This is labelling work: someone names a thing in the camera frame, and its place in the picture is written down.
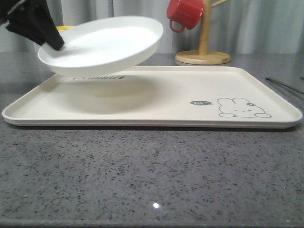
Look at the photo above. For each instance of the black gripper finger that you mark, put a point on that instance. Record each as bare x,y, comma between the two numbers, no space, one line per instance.
40,28
21,32

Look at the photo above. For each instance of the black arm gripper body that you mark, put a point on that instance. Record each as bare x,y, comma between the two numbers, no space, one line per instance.
21,9

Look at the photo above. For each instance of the white round plate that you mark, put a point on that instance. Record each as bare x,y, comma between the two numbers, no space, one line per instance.
104,46

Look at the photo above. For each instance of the yellow mug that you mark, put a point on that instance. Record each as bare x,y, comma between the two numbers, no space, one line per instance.
63,28

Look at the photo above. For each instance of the cream rabbit serving tray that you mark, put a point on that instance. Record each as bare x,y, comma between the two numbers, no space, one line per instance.
188,96

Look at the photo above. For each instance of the red mug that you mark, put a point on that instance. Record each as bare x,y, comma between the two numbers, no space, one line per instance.
184,14

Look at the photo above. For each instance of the wooden mug tree stand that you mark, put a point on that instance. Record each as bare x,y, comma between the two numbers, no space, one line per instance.
204,56

